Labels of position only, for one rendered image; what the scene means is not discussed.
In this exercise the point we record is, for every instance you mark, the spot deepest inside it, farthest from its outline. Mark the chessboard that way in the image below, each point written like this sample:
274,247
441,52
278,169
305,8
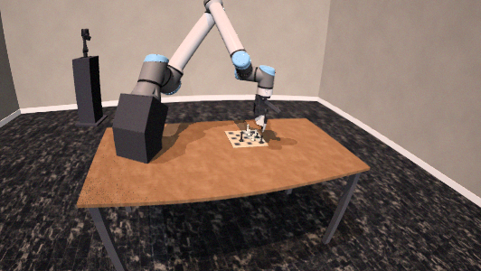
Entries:
235,136

